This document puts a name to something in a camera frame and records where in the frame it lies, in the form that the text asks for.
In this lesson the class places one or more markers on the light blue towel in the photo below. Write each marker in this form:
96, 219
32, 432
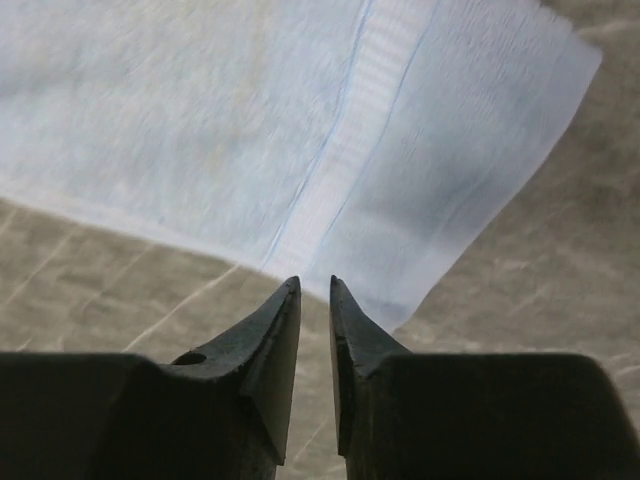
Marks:
368, 140

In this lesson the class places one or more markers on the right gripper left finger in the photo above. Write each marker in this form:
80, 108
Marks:
219, 411

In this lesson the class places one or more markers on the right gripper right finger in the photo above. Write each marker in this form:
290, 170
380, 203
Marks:
405, 415

